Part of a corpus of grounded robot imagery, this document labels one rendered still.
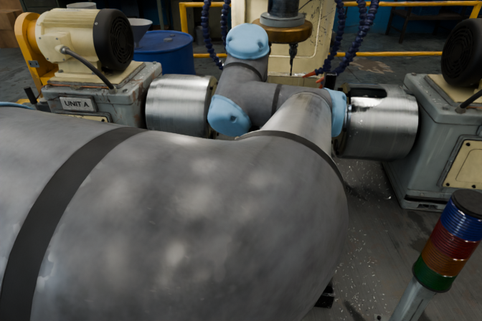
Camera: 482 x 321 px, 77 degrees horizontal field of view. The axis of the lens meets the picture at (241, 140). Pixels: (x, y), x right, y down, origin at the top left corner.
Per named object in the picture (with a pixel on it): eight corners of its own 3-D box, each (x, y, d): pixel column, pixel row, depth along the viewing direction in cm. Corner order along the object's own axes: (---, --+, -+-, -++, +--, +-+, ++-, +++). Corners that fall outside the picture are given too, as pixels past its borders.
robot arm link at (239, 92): (267, 122, 45) (281, 66, 50) (198, 112, 48) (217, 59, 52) (270, 145, 52) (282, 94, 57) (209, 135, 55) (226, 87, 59)
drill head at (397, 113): (306, 130, 118) (315, 69, 104) (417, 137, 114) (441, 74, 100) (310, 171, 97) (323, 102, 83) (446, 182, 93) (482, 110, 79)
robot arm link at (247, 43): (217, 51, 51) (231, 15, 54) (224, 89, 60) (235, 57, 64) (263, 58, 49) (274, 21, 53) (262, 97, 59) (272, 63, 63)
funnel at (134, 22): (130, 49, 240) (123, 16, 226) (160, 49, 240) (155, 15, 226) (120, 60, 219) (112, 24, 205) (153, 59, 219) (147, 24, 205)
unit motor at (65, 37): (77, 113, 123) (39, 1, 100) (155, 118, 120) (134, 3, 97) (35, 149, 102) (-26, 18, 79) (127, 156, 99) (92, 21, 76)
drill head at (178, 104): (143, 120, 125) (131, 61, 111) (231, 126, 121) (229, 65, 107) (115, 156, 104) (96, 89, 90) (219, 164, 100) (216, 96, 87)
